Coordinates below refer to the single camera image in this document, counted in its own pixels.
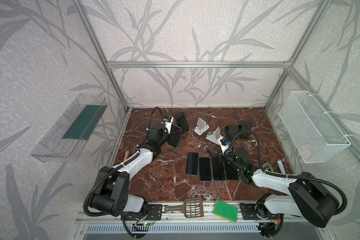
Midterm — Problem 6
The light blue plastic shovel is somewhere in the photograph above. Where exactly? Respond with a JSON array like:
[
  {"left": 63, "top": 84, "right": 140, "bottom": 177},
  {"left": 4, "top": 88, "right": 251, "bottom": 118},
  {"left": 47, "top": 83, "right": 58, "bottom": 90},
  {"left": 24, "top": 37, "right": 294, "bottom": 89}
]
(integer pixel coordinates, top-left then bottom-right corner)
[{"left": 277, "top": 161, "right": 286, "bottom": 175}]

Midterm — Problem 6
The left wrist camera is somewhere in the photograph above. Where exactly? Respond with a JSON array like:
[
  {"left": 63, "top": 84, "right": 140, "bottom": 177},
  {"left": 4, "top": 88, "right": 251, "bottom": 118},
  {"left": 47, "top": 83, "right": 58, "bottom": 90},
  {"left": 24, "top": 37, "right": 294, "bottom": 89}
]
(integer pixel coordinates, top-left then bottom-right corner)
[{"left": 163, "top": 116, "right": 174, "bottom": 134}]

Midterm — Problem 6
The aluminium front rail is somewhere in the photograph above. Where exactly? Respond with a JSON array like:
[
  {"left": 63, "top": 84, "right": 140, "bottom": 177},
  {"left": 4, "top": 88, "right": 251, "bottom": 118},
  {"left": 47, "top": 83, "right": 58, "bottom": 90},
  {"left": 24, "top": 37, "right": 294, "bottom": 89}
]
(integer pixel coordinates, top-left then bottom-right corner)
[{"left": 75, "top": 195, "right": 309, "bottom": 226}]

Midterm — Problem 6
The green yellow sponge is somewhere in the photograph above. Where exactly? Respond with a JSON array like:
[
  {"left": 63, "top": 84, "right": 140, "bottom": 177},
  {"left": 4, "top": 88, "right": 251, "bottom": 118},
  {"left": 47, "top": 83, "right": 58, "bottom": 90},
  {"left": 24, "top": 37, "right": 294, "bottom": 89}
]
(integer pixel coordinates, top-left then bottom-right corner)
[{"left": 213, "top": 200, "right": 239, "bottom": 224}]

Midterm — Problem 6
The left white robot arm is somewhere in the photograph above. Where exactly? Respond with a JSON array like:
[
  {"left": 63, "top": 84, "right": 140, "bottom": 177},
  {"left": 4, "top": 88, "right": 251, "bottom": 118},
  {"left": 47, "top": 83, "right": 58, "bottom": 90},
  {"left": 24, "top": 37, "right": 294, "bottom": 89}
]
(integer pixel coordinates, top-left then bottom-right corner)
[{"left": 83, "top": 112, "right": 189, "bottom": 219}]

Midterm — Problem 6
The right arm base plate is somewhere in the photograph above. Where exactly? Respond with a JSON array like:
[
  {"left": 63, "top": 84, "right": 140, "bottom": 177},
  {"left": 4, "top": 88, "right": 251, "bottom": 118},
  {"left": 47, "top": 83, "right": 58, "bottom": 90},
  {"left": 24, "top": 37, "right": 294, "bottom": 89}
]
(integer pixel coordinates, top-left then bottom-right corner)
[{"left": 239, "top": 203, "right": 279, "bottom": 222}]

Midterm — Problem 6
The brown slotted scoop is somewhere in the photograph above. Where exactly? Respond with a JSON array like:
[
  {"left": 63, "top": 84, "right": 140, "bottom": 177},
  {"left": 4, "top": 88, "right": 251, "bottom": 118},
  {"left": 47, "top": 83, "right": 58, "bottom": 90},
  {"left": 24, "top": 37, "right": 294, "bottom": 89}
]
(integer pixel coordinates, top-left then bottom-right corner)
[{"left": 164, "top": 198, "right": 204, "bottom": 218}]

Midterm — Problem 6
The blue shovel wooden handle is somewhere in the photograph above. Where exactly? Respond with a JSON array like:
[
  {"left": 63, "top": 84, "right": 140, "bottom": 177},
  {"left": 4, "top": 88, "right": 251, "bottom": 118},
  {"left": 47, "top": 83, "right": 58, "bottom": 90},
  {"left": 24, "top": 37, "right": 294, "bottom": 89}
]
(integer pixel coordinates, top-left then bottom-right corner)
[{"left": 124, "top": 151, "right": 130, "bottom": 161}]

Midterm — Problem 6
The clear plastic wall tray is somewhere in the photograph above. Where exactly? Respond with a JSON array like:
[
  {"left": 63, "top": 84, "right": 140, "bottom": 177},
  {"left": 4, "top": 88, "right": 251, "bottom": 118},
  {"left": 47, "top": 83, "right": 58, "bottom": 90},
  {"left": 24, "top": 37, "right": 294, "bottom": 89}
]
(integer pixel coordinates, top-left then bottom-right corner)
[{"left": 31, "top": 94, "right": 108, "bottom": 163}]

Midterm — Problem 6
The black stand front left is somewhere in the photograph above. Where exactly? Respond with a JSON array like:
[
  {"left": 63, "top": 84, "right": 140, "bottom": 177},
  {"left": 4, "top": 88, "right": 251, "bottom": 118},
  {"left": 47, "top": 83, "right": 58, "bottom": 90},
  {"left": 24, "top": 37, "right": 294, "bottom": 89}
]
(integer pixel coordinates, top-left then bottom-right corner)
[{"left": 239, "top": 122, "right": 252, "bottom": 139}]

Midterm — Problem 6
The pink object in basket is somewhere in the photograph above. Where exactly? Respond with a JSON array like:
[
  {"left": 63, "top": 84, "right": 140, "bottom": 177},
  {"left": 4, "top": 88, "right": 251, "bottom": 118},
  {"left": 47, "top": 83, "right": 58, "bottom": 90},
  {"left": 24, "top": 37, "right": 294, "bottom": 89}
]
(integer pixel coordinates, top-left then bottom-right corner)
[{"left": 300, "top": 144, "right": 312, "bottom": 159}]

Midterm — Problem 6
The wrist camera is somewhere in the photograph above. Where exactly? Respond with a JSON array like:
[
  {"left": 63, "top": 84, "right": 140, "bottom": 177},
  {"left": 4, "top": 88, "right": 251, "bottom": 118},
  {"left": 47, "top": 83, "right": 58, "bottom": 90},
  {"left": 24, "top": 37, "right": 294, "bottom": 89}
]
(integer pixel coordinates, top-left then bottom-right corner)
[
  {"left": 163, "top": 116, "right": 174, "bottom": 134},
  {"left": 219, "top": 137, "right": 233, "bottom": 156}
]

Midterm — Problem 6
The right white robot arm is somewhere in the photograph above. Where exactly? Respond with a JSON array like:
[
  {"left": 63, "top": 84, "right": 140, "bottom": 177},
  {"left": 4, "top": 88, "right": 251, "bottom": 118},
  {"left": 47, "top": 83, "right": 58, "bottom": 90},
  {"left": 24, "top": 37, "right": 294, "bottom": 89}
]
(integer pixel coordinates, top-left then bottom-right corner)
[{"left": 207, "top": 131, "right": 348, "bottom": 228}]

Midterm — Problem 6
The green plastic hook toy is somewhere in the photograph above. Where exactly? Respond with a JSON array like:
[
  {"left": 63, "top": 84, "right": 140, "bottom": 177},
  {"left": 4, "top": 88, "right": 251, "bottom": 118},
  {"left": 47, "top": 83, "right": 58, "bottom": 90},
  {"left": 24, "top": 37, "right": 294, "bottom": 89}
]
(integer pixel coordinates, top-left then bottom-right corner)
[{"left": 262, "top": 163, "right": 274, "bottom": 172}]

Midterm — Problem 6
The white wire basket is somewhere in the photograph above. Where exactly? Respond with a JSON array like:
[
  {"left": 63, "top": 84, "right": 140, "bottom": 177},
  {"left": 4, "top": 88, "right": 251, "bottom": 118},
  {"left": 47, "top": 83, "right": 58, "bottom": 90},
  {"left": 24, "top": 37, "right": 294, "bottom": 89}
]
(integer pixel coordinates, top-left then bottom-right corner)
[{"left": 279, "top": 91, "right": 351, "bottom": 164}]

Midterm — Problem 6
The white phone stand back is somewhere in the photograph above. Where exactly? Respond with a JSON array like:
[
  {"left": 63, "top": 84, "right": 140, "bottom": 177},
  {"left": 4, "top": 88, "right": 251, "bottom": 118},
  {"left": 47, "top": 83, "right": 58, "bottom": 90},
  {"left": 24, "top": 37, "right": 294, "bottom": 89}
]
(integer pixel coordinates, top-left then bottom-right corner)
[{"left": 194, "top": 118, "right": 210, "bottom": 136}]

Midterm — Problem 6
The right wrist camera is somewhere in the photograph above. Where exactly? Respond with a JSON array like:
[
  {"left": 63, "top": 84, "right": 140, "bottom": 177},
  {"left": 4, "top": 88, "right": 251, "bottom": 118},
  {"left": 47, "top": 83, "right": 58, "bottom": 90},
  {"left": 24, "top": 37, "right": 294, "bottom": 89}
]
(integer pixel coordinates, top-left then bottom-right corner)
[{"left": 219, "top": 137, "right": 233, "bottom": 156}]

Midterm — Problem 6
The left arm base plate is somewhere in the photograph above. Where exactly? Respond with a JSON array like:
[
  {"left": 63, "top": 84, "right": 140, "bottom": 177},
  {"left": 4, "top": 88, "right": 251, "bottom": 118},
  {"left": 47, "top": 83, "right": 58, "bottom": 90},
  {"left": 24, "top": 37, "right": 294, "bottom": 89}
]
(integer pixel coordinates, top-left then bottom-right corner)
[{"left": 123, "top": 204, "right": 163, "bottom": 222}]

